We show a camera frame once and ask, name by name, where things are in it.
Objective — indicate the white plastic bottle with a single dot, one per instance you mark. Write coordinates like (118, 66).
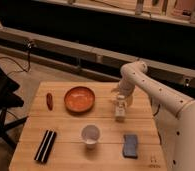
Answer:
(120, 108)

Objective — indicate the black white striped box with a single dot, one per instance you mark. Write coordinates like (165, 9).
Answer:
(45, 147)

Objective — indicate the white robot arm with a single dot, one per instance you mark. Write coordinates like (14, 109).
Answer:
(180, 105)

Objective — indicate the black office chair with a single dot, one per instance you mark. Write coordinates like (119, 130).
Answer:
(8, 99)

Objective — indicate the orange ceramic bowl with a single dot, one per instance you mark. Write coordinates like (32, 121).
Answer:
(79, 99)

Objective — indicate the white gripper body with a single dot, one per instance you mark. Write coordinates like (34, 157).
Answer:
(126, 100)

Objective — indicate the blue sponge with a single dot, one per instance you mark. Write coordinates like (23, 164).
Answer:
(130, 146)

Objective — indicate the white plastic cup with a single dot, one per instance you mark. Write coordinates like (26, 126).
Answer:
(90, 135)

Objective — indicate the red sausage toy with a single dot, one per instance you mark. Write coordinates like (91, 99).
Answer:
(49, 101)

